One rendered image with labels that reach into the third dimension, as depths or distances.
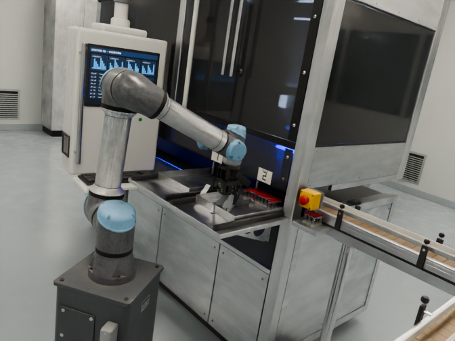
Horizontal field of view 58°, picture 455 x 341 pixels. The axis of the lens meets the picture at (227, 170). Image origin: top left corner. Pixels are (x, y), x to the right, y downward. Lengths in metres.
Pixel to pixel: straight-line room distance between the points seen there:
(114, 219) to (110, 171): 0.18
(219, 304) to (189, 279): 0.27
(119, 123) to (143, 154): 1.10
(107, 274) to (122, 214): 0.19
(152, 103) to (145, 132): 1.18
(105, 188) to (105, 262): 0.24
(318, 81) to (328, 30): 0.19
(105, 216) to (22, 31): 5.69
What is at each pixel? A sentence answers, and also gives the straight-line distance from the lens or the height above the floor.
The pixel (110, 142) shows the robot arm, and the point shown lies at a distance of 1.37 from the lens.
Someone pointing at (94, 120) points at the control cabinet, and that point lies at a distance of 2.28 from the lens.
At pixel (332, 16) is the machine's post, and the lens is 1.73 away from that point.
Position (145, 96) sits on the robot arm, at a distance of 1.23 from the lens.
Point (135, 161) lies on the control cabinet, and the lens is 2.43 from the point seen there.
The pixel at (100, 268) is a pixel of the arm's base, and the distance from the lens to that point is 1.36.
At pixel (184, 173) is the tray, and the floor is 0.89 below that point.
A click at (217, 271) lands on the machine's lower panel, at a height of 0.42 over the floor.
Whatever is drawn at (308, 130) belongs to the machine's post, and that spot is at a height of 1.27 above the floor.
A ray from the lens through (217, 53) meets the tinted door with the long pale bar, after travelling 2.17.
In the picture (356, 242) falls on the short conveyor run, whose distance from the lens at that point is 1.80.
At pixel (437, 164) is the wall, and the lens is 6.43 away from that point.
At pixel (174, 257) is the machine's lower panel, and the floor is 0.32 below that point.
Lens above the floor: 1.52
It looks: 15 degrees down
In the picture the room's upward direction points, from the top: 9 degrees clockwise
